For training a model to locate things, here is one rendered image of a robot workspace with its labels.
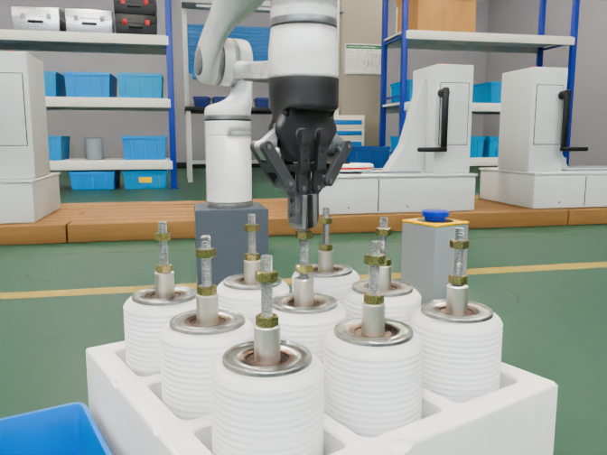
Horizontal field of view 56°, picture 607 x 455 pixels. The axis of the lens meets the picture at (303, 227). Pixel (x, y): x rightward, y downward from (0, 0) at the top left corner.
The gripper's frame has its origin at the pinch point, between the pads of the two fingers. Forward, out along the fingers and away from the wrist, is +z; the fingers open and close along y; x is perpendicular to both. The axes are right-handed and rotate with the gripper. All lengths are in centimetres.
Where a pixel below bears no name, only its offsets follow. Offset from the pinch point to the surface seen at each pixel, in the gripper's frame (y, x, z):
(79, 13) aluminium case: 140, 456, -110
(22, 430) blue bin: -25.4, 20.2, 25.5
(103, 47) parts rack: 175, 497, -91
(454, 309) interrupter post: 9.5, -13.5, 9.9
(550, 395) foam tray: 15.8, -21.4, 18.7
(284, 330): -4.3, -2.1, 12.3
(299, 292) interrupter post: -1.0, -0.5, 8.9
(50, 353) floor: -8, 71, 36
